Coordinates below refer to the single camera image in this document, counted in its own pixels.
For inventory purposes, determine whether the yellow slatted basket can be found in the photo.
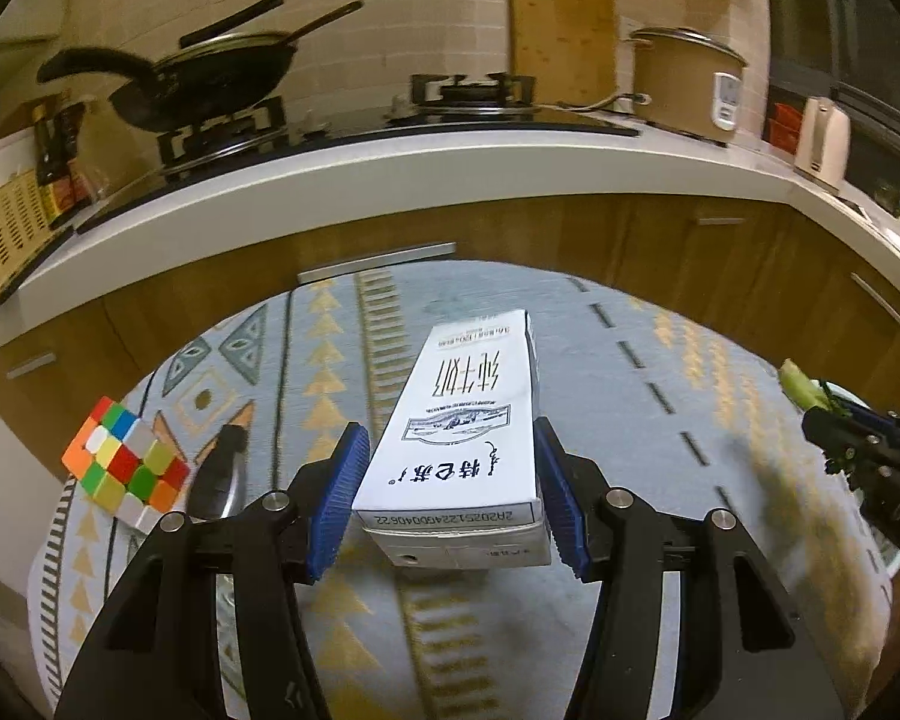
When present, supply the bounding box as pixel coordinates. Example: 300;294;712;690
0;169;53;290

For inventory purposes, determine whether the rice cooker cable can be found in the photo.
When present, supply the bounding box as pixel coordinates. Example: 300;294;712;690
559;94;653;113

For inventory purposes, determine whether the wooden spatula handle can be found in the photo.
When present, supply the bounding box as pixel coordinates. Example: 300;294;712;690
285;0;365;42

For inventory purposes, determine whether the dark window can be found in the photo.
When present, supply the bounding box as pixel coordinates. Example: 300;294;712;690
765;0;900;233

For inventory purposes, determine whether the black wok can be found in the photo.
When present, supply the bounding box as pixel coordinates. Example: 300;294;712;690
37;34;301;132

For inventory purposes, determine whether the wooden base cabinet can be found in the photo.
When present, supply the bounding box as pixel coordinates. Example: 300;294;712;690
0;195;900;481

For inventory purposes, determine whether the metal spoon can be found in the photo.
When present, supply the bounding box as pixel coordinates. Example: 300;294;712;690
186;422;254;526

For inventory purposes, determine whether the patterned grey tablecloth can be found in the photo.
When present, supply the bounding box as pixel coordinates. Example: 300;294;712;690
26;261;897;720

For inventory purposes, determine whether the black burner grate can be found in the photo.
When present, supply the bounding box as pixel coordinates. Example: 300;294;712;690
409;73;537;117
157;97;290;181

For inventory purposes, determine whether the beige rice cooker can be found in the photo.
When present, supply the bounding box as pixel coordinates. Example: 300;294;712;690
628;26;749;147

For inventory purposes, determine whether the colourful puzzle cube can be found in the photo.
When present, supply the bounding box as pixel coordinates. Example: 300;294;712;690
61;396;192;533

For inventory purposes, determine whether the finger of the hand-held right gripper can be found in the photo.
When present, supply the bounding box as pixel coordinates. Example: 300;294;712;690
832;401;900;440
801;406;900;496

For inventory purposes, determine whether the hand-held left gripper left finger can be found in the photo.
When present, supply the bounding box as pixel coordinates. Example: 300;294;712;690
52;422;372;720

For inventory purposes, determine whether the wooden cutting board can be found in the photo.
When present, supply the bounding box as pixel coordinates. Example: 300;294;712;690
508;0;617;110

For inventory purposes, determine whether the dark sauce bottle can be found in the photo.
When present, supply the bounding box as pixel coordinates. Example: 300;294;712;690
60;101;92;207
34;105;65;218

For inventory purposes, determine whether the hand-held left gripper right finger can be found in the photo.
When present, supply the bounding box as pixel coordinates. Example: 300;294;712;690
532;416;845;720

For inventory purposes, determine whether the red container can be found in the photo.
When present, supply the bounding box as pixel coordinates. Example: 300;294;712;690
766;101;803;151

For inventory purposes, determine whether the pale green vegetable stalk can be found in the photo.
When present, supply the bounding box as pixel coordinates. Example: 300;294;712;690
778;358;833;413

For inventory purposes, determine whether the wok lid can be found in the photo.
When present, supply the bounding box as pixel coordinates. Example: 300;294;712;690
154;0;301;72

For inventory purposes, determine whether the white milk carton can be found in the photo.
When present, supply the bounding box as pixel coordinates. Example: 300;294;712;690
351;307;556;569

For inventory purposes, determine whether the cream electric kettle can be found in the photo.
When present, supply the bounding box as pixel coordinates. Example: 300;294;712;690
793;96;852;192

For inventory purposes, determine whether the black glass cooktop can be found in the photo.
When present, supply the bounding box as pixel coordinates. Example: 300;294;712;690
0;109;642;312

